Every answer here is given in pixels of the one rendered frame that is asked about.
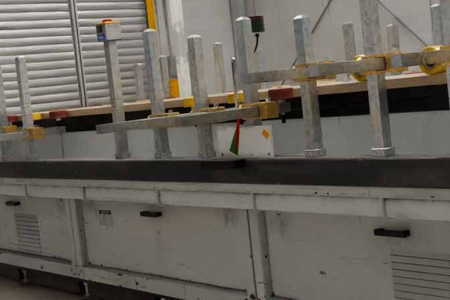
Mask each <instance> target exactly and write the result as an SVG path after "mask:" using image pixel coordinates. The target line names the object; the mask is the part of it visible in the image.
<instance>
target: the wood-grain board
mask: <svg viewBox="0 0 450 300"><path fill-rule="evenodd" d="M385 80H386V89H391V88H406V87H414V86H429V85H437V84H447V74H446V73H443V74H434V75H428V74H425V73H418V74H406V75H399V76H386V77H385ZM339 82H341V83H339ZM339 82H326V83H320V84H317V93H318V95H322V94H337V93H345V92H360V91H368V85H367V81H365V82H359V81H351V82H342V81H339ZM287 87H293V94H294V97H299V96H301V90H300V86H287ZM283 88H286V87H283ZM269 89H275V88H268V89H260V90H258V95H259V100H265V98H268V97H269V95H268V90H269ZM228 93H233V92H228ZM183 98H187V97H181V98H168V99H164V106H165V108H176V107H183ZM208 102H209V104H222V103H228V98H227V93H221V94H208ZM123 105H124V111H125V112H130V111H138V110H151V102H150V100H149V101H142V102H129V103H123ZM63 110H67V115H68V116H67V117H76V116H84V115H99V114H107V113H112V110H111V104H110V105H102V106H90V107H82V108H70V109H63ZM39 113H41V119H49V118H50V115H49V111H45V112H39ZM17 121H22V116H21V115H17Z"/></svg>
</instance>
